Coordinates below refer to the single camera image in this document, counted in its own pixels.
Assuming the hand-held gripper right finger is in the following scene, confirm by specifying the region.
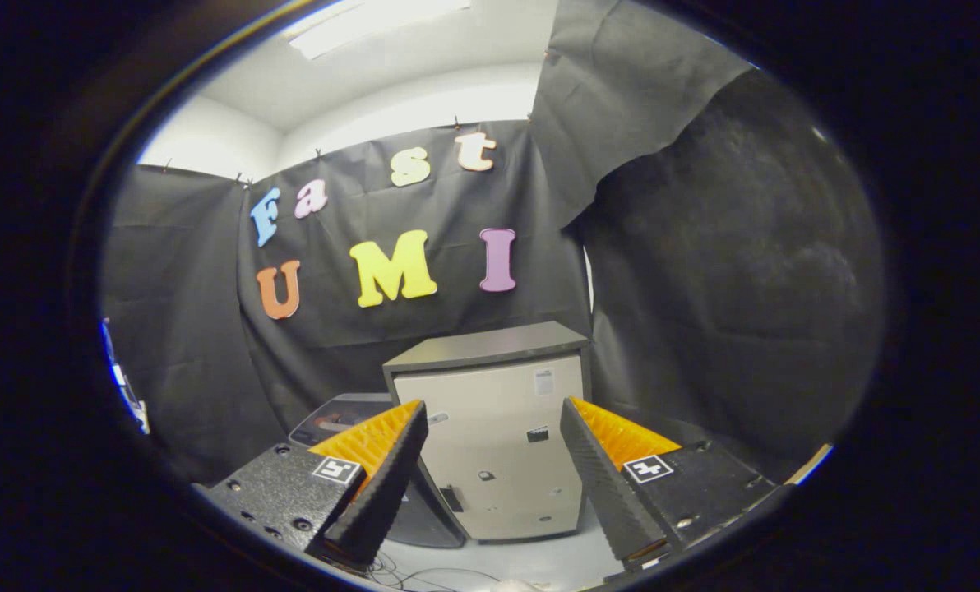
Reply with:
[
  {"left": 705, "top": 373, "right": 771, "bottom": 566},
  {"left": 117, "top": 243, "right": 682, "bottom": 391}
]
[{"left": 560, "top": 396, "right": 779, "bottom": 571}]

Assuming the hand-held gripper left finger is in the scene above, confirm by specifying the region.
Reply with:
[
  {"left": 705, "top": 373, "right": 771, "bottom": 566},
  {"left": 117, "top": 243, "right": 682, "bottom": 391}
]
[{"left": 203, "top": 400, "right": 429, "bottom": 567}]

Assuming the grey washing machine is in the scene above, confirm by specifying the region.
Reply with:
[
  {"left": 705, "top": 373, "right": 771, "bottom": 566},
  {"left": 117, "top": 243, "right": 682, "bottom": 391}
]
[{"left": 288, "top": 392, "right": 468, "bottom": 550}]

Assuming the beige cabinet with dark top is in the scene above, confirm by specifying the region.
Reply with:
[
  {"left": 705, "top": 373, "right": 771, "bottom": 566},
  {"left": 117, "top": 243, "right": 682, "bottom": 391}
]
[{"left": 381, "top": 321, "right": 594, "bottom": 544}]

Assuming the black backdrop cloth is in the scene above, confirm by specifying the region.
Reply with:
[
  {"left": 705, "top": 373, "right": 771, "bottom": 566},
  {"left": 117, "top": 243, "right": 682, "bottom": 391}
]
[{"left": 102, "top": 0, "right": 885, "bottom": 488}]

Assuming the thin black floor cable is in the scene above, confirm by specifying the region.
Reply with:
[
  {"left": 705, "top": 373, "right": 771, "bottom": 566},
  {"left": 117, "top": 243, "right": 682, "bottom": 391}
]
[{"left": 365, "top": 549, "right": 501, "bottom": 590}]

